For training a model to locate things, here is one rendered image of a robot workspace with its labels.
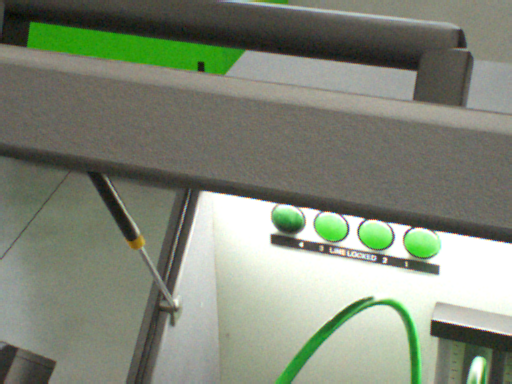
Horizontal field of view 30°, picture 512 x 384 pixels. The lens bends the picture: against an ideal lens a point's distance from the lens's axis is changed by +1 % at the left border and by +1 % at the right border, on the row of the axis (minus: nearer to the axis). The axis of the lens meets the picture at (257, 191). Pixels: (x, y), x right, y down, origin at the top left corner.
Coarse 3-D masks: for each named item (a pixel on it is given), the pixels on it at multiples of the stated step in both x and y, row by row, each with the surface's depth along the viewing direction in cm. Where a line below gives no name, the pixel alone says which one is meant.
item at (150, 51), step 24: (264, 0) 394; (288, 0) 425; (48, 48) 382; (72, 48) 378; (96, 48) 374; (120, 48) 371; (144, 48) 367; (168, 48) 364; (192, 48) 360; (216, 48) 357; (216, 72) 362
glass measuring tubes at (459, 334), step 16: (448, 304) 128; (432, 320) 125; (448, 320) 125; (464, 320) 125; (480, 320) 125; (496, 320) 125; (432, 336) 127; (448, 336) 126; (464, 336) 125; (480, 336) 124; (496, 336) 123; (432, 352) 132; (448, 352) 128; (464, 352) 128; (480, 352) 129; (496, 352) 126; (432, 368) 133; (448, 368) 130; (464, 368) 129; (496, 368) 127
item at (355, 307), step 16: (352, 304) 105; (368, 304) 106; (384, 304) 110; (400, 304) 113; (336, 320) 103; (320, 336) 101; (416, 336) 119; (304, 352) 100; (416, 352) 121; (288, 368) 99; (416, 368) 123
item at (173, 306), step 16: (96, 176) 100; (112, 192) 103; (112, 208) 105; (128, 224) 108; (128, 240) 110; (144, 240) 112; (144, 256) 114; (160, 288) 120; (160, 304) 124; (176, 304) 124; (176, 320) 126
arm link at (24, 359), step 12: (0, 348) 80; (12, 348) 81; (0, 360) 80; (12, 360) 81; (24, 360) 81; (36, 360) 82; (48, 360) 82; (0, 372) 80; (12, 372) 81; (24, 372) 81; (36, 372) 82; (48, 372) 83
